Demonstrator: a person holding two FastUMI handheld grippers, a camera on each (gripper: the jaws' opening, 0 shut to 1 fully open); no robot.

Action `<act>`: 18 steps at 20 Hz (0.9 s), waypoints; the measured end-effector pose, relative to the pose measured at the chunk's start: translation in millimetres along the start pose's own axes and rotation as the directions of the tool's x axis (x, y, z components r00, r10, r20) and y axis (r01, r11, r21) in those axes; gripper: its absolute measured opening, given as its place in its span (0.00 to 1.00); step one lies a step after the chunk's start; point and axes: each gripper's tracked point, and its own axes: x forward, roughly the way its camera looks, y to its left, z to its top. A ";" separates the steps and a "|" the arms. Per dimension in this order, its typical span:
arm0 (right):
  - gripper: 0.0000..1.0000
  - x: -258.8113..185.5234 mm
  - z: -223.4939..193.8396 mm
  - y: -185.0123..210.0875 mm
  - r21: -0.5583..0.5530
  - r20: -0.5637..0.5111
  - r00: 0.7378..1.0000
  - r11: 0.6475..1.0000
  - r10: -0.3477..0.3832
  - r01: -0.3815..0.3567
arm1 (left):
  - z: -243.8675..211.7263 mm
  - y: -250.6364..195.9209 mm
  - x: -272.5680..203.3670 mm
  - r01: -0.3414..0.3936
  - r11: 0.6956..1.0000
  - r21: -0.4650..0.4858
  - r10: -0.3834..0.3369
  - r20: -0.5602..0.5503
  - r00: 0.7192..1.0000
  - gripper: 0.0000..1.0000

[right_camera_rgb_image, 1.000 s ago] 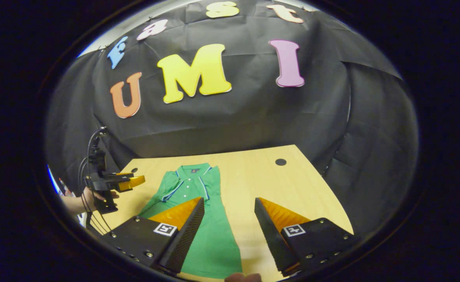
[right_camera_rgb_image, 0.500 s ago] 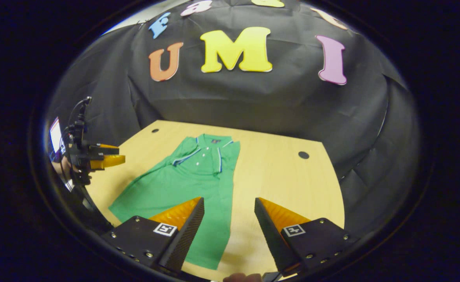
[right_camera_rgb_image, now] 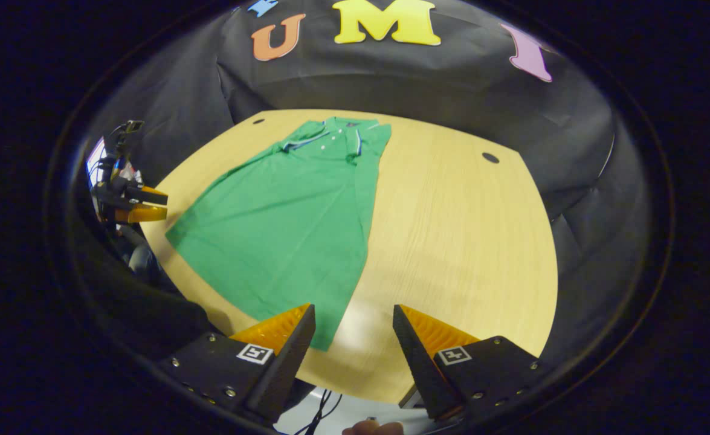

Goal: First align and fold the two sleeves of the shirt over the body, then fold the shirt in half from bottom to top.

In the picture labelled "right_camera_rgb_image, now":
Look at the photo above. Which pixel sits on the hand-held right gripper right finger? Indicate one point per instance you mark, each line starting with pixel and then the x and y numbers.
pixel 418 362

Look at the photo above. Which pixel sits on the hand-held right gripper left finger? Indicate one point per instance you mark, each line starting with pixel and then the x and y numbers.
pixel 291 362

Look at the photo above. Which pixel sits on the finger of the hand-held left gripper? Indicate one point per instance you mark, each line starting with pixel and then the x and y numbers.
pixel 143 214
pixel 148 197

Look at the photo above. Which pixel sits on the green T-shirt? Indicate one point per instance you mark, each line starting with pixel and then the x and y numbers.
pixel 282 229

